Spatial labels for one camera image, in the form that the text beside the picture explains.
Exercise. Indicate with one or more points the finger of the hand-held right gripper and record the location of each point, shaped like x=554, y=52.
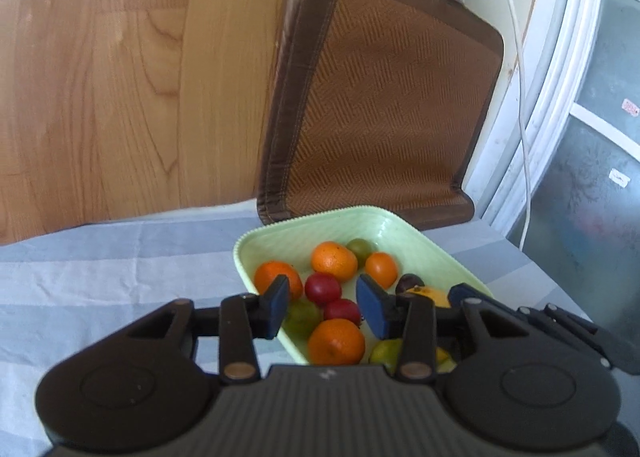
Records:
x=457, y=294

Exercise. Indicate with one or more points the white sticker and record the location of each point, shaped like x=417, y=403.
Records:
x=619, y=178

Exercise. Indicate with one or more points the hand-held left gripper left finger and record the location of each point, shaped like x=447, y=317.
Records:
x=277, y=304

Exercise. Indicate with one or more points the white window frame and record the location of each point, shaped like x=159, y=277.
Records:
x=555, y=87

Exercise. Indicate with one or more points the orange tangerine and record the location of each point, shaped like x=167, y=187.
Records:
x=276, y=277
x=336, y=342
x=334, y=261

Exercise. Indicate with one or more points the striped blue white cloth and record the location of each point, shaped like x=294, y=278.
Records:
x=100, y=277

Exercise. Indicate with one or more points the green tomato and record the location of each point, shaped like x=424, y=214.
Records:
x=361, y=248
x=387, y=354
x=302, y=318

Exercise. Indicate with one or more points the yellow orange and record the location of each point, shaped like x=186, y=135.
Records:
x=431, y=296

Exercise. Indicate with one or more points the dark purple tomato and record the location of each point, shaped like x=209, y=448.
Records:
x=410, y=281

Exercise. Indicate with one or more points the brown woven mat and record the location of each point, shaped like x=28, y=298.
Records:
x=380, y=102

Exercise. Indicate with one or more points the light green plastic basket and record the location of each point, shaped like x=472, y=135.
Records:
x=300, y=242

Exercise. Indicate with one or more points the orange tomato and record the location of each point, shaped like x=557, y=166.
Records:
x=342, y=312
x=381, y=269

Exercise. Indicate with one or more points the pink sticker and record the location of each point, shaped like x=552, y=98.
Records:
x=631, y=107

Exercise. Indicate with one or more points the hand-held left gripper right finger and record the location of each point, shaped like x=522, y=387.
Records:
x=372, y=309

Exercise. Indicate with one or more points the red tomato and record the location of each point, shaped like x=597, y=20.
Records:
x=322, y=288

